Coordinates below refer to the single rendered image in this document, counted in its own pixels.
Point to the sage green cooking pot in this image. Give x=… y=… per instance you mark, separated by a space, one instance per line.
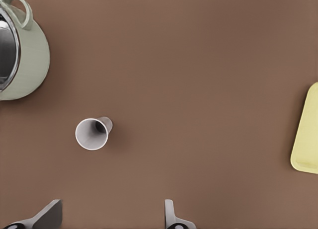
x=29 y=65

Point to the pale yellow tray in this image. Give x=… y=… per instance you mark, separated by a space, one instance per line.
x=306 y=134

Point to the white IKEA cup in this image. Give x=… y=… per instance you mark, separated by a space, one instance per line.
x=91 y=134

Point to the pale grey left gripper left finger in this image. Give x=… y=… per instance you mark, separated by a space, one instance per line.
x=47 y=215

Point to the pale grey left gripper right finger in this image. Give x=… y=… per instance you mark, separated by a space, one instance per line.
x=171 y=215

